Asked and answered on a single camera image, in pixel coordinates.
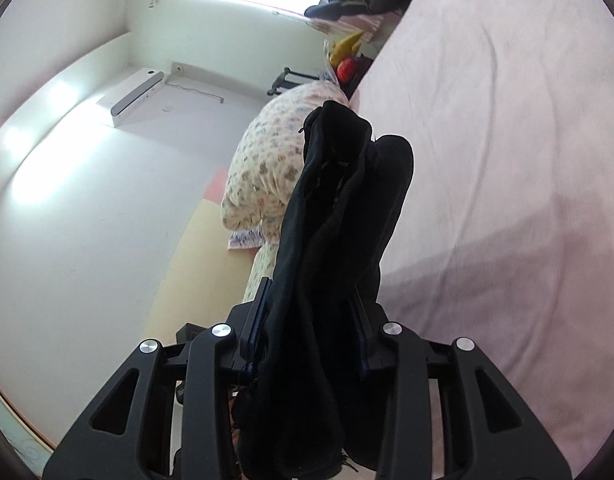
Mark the black pants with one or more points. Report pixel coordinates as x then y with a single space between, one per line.
332 260

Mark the black metal stand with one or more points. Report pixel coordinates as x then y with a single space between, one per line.
287 77

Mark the yellow toy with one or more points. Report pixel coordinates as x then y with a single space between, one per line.
344 46

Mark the small printed cloth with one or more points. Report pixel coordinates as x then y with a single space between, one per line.
244 237

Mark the red ball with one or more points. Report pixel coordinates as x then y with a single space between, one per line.
347 70

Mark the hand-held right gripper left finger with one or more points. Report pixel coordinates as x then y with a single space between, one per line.
257 325

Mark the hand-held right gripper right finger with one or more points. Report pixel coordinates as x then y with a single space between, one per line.
361 345

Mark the pink bed sheet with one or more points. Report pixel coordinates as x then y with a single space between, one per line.
497 160

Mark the white air conditioner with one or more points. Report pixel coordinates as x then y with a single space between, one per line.
134 97

